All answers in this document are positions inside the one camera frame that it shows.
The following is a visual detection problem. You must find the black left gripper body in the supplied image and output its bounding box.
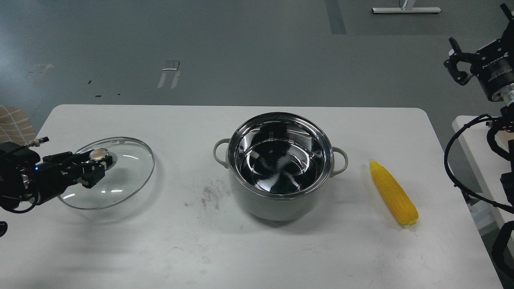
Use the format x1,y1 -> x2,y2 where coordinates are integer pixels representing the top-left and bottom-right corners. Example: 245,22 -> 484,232
33,152 -> 87,205

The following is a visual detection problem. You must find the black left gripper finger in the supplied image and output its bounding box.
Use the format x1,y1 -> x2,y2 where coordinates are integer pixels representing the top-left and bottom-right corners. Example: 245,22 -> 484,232
72,155 -> 113,168
78,163 -> 105,189

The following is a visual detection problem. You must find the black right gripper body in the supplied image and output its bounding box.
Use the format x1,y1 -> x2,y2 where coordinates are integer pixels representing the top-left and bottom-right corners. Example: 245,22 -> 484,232
474,39 -> 513,102

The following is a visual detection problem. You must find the glass pot lid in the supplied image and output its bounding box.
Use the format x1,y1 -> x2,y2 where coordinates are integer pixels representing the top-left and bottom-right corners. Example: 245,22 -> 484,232
58,136 -> 155,210

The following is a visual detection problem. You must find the yellow corn cob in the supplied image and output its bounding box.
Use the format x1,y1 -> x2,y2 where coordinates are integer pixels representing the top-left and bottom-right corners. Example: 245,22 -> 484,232
369,159 -> 419,226

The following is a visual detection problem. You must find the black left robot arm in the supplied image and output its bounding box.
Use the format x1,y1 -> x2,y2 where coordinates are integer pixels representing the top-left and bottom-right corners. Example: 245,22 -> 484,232
0,137 -> 117,214

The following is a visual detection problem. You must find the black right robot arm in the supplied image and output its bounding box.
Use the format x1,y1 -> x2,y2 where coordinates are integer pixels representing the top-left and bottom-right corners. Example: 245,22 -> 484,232
444,4 -> 514,278

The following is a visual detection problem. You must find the grey steel cooking pot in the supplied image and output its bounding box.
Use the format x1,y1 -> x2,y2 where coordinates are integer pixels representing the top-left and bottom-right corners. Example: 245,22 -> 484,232
212,112 -> 349,222

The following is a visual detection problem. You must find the beige checkered object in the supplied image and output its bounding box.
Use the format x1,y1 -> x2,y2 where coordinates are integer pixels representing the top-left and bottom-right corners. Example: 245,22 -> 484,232
0,105 -> 36,145

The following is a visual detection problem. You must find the white bar on floor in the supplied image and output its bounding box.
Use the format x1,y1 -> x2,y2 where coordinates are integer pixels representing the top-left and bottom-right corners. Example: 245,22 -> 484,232
371,7 -> 442,14

